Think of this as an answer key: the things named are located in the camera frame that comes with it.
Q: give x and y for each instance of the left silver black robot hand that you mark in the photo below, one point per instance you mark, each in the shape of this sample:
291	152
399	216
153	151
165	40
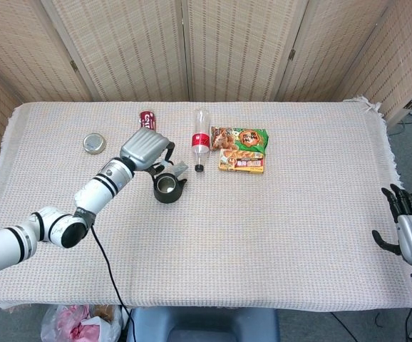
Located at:
143	147

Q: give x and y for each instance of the small grey tea bag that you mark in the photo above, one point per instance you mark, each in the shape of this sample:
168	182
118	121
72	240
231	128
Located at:
180	169

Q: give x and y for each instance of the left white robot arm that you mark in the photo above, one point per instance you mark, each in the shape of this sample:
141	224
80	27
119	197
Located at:
99	189

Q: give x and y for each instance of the black teapot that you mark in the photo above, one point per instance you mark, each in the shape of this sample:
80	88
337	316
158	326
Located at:
168	196

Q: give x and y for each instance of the green snack bag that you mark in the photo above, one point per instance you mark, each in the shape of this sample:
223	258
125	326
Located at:
252	140

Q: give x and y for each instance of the pink white plastic bag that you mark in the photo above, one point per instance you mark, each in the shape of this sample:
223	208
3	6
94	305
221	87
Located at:
74	324

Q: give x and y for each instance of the round metal tin lid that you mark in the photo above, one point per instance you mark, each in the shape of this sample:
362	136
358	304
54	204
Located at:
94	143

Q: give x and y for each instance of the clear bottle with red label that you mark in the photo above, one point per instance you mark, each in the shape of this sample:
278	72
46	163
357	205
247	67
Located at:
200	142

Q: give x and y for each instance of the yellow curry box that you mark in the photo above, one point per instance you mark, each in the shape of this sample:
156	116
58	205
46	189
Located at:
241	164

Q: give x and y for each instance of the woven folding screen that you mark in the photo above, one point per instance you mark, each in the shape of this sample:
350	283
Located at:
127	46

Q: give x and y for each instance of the pale woven tablecloth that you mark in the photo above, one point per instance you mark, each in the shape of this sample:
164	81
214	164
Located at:
245	231

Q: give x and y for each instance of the blue grey stool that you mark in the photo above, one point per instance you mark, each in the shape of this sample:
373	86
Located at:
206	324

